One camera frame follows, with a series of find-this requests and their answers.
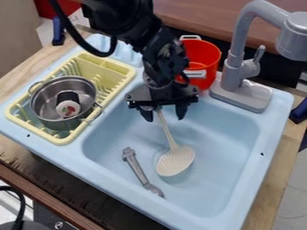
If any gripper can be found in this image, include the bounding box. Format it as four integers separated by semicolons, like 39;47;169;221
123;72;201;123

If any cream skimmer spoon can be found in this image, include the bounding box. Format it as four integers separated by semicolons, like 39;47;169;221
153;109;197;178

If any toy sink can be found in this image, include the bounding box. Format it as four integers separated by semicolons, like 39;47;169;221
0;32;296;230

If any grey spoon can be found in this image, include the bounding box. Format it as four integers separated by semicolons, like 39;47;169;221
120;146;166;199

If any orange pot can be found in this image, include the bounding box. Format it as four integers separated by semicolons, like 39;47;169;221
175;34;224;92

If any dish rack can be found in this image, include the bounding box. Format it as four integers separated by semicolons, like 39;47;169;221
4;51;138;146

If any toy sushi roll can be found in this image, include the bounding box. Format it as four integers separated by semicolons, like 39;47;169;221
54;90;82;119

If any silver pot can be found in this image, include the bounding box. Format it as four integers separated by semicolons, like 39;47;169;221
26;75;105;132

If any tap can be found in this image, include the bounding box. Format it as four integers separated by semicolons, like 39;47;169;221
208;0;307;114

